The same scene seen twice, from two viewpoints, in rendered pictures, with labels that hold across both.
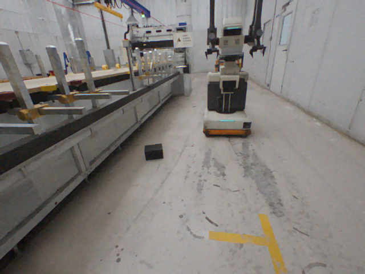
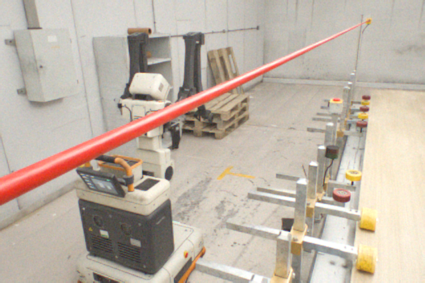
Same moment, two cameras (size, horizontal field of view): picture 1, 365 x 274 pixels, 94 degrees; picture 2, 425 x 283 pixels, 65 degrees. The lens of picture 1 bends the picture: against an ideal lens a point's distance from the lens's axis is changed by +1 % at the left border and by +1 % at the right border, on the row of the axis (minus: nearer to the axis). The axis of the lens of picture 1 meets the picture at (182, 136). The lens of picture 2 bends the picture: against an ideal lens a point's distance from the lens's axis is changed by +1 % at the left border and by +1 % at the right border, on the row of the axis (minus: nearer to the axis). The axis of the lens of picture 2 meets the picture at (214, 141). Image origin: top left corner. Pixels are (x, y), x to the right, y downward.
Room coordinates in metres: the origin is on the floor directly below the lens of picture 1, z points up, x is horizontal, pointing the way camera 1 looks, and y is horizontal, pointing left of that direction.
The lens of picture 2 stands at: (4.13, 0.33, 1.69)
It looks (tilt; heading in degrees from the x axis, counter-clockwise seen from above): 20 degrees down; 195
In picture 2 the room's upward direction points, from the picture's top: 2 degrees counter-clockwise
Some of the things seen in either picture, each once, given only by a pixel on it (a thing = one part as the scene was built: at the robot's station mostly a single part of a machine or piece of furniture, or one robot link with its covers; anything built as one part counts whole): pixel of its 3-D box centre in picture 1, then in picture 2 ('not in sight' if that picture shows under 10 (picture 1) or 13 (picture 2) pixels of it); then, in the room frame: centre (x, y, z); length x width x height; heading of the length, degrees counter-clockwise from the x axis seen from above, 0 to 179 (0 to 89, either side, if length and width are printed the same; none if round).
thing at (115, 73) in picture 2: not in sight; (141, 99); (0.40, -1.62, 0.78); 0.90 x 0.45 x 1.55; 170
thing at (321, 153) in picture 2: (147, 71); (318, 190); (2.56, 0.44, 0.87); 0.04 x 0.04 x 0.48; 80
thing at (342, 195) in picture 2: not in sight; (340, 202); (2.61, 0.54, 0.85); 0.08 x 0.08 x 0.11
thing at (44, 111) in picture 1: (46, 111); (340, 115); (0.86, 0.69, 0.81); 0.43 x 0.03 x 0.04; 80
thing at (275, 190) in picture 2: (154, 73); (299, 196); (2.58, 0.35, 0.84); 0.43 x 0.03 x 0.04; 80
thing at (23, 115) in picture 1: (34, 112); not in sight; (0.85, 0.74, 0.81); 0.14 x 0.06 x 0.05; 170
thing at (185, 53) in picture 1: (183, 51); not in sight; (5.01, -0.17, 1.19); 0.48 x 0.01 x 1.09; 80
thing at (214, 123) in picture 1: (225, 119); (144, 257); (2.42, -0.66, 0.16); 0.67 x 0.64 x 0.25; 169
